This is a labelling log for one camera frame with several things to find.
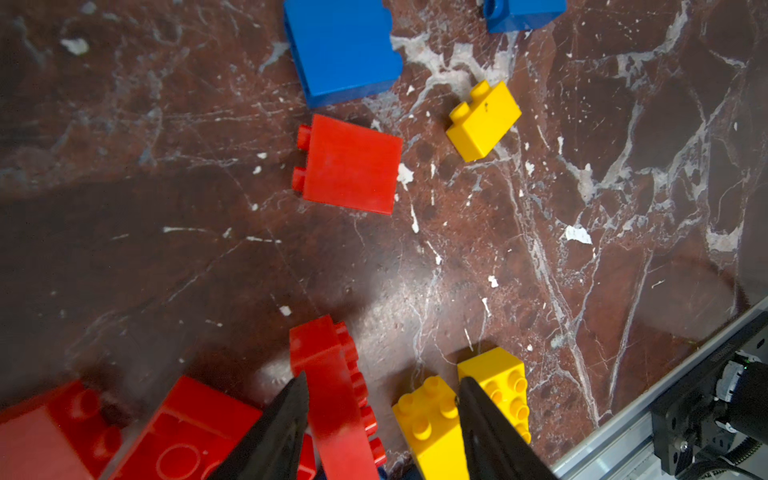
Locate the narrow red lego brick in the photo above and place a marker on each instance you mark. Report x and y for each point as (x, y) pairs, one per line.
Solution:
(340, 418)

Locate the red square lego brick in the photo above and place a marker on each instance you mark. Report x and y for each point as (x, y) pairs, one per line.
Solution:
(348, 165)

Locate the small blue lego by bin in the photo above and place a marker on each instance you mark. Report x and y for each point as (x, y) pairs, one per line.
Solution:
(519, 15)

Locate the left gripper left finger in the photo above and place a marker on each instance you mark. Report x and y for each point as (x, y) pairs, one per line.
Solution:
(272, 448)

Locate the long red lego brick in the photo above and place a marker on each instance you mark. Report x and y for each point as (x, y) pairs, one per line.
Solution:
(192, 433)

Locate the small yellow lego brick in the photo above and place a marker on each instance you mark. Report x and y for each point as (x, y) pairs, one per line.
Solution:
(478, 126)

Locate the blue lego brick beside bin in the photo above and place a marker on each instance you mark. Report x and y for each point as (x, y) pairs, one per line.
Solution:
(342, 50)

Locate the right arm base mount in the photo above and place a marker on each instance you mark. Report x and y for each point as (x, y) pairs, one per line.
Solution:
(713, 419)

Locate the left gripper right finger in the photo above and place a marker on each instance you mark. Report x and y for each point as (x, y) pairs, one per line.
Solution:
(493, 447)

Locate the aluminium front rail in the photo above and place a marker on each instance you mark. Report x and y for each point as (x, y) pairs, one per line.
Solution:
(623, 448)

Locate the yellow lego brick middle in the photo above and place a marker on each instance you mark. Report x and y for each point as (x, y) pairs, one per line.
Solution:
(429, 420)

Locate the yellow long lego brick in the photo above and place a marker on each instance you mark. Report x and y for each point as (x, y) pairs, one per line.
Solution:
(502, 376)

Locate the red lego brick far left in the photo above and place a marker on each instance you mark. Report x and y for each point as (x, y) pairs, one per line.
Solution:
(61, 434)

